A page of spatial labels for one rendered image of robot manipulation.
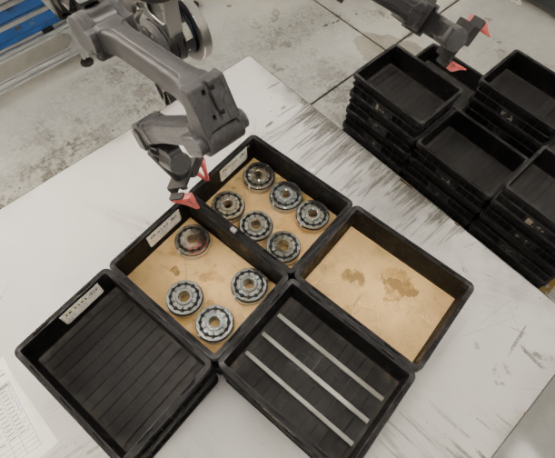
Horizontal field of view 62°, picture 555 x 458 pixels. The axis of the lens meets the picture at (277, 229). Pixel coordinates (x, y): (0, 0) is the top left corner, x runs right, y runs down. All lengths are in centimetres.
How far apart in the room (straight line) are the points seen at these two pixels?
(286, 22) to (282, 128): 166
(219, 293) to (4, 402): 67
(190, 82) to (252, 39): 246
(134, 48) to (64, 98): 219
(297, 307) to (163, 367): 39
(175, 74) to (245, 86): 113
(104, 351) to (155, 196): 58
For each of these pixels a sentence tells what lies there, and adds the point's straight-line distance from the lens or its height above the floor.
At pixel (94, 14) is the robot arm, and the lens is 107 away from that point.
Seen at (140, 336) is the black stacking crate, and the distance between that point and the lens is 134.
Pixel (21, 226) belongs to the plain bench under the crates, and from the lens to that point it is 176.
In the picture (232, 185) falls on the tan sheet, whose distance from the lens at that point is 150.
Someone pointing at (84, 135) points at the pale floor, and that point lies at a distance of 287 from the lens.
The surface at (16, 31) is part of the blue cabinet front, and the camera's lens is 299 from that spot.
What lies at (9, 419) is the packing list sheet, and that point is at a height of 70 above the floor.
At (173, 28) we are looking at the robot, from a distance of 142.
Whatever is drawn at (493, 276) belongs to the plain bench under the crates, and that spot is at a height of 70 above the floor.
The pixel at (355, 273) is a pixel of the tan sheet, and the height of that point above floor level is 83.
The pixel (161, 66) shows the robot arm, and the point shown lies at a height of 151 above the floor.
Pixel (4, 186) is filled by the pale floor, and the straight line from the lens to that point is 283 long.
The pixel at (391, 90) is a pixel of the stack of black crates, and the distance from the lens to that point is 231.
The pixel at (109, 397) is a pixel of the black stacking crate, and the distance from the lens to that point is 132.
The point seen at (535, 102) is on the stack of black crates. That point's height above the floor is 49.
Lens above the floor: 208
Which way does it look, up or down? 62 degrees down
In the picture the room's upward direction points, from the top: 3 degrees clockwise
